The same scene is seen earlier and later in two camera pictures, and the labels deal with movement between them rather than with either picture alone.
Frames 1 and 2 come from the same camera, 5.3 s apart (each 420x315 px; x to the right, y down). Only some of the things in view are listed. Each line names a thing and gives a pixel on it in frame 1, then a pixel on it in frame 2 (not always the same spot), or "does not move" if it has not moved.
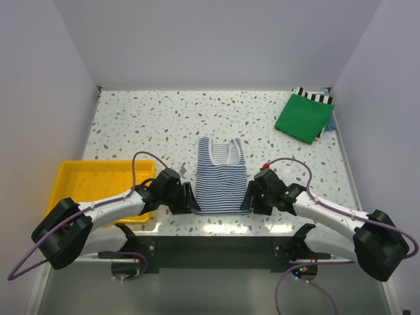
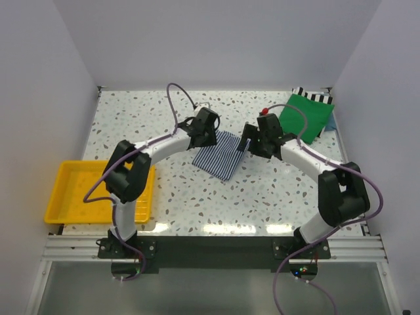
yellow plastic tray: x=86 y=182 does not move
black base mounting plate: x=215 y=252 does not move
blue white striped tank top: x=219 y=186 -> x=221 y=159
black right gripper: x=252 y=189 -> x=251 y=131
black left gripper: x=187 y=202 -> x=212 y=140
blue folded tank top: x=331 y=125 does not move
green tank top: x=303 y=119 does not move
